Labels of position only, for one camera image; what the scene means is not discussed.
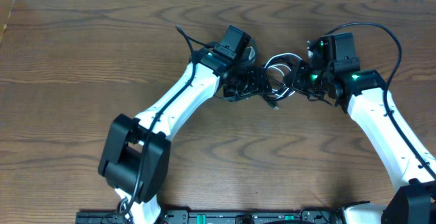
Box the black usb cable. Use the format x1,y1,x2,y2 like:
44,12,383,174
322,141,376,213
260,54,304,111

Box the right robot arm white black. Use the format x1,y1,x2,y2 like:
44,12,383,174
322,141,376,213
285,33,435,223

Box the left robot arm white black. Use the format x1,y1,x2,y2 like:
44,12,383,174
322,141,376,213
98,26,267,223

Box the white usb cable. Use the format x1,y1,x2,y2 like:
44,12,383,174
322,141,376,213
264,52,304,99

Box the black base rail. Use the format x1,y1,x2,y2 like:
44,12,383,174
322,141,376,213
74,208,345,224

